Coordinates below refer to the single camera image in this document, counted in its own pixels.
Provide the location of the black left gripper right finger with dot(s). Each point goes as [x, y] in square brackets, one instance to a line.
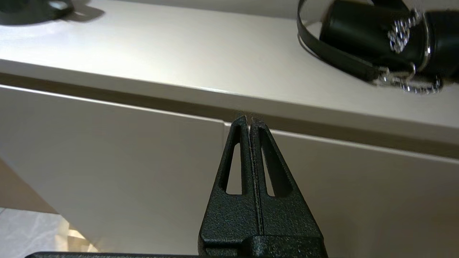
[287, 218]

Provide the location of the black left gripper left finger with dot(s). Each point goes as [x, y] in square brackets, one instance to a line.
[229, 218]

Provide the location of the white cabinet door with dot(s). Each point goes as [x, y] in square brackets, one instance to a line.
[376, 204]
[107, 161]

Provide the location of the white sideboard cabinet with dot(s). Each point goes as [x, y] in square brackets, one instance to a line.
[161, 61]

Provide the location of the black round mesh object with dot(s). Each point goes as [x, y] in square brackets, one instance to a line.
[28, 10]

